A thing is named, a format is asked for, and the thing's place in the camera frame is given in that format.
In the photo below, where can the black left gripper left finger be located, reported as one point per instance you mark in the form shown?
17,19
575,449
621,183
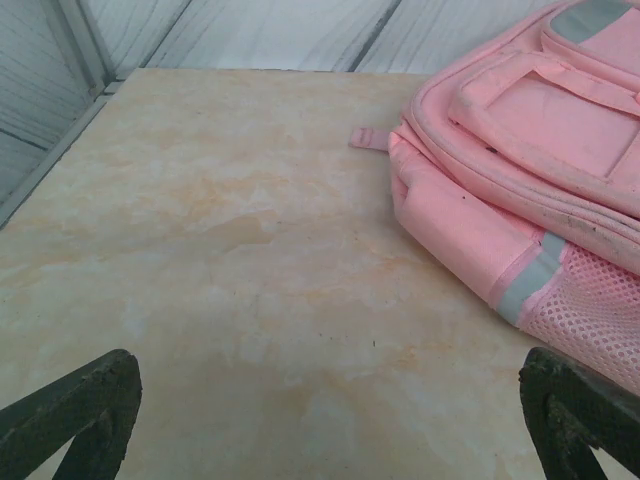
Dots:
30,435

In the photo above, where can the pink school backpack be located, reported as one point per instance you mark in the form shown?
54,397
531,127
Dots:
525,125

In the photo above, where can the aluminium table side rail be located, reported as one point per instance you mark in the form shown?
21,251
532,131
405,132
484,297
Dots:
55,152

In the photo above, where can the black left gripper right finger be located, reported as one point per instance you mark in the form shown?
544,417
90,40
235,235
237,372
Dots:
535,390

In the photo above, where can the aluminium frame post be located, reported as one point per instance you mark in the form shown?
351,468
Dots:
82,40

